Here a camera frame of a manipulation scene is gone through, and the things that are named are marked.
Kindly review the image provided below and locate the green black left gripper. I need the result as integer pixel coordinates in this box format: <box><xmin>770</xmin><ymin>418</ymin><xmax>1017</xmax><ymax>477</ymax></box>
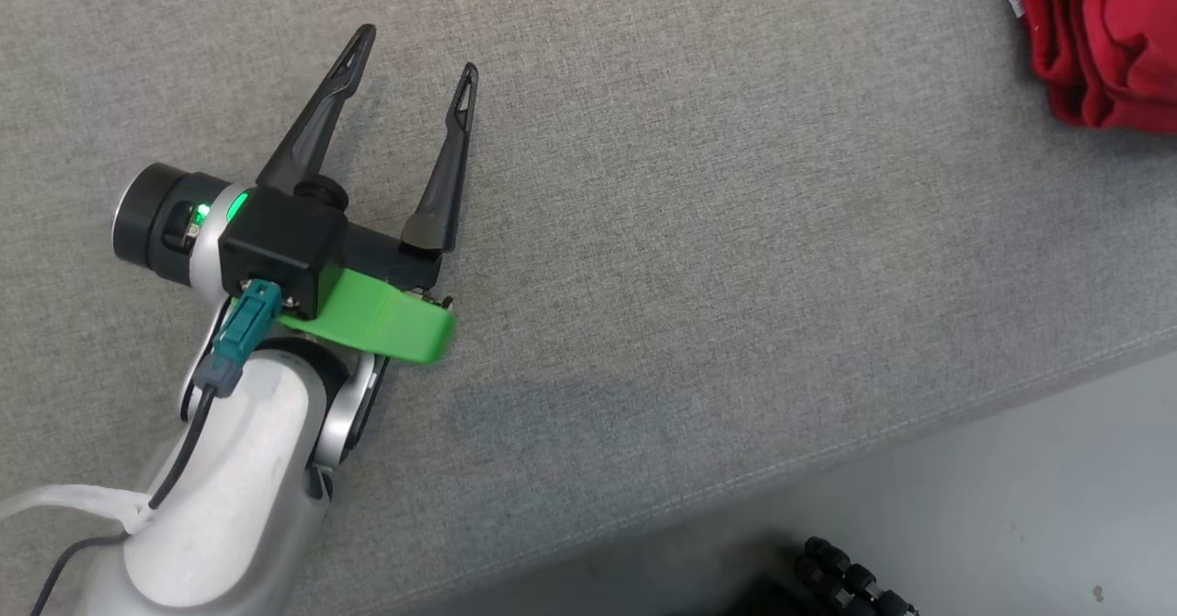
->
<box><xmin>112</xmin><ymin>24</ymin><xmax>480</xmax><ymax>365</ymax></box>

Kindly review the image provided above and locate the folded red fleece garment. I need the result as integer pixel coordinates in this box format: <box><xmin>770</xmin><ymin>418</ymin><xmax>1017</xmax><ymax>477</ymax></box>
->
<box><xmin>996</xmin><ymin>0</ymin><xmax>1177</xmax><ymax>132</ymax></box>

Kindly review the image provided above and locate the white cable strap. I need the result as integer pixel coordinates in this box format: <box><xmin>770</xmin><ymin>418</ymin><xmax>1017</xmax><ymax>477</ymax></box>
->
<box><xmin>0</xmin><ymin>485</ymin><xmax>154</xmax><ymax>535</ymax></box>

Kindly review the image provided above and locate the black corrugated cable conduit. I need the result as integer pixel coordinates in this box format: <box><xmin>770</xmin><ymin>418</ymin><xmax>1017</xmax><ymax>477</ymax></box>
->
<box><xmin>794</xmin><ymin>536</ymin><xmax>921</xmax><ymax>616</ymax></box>

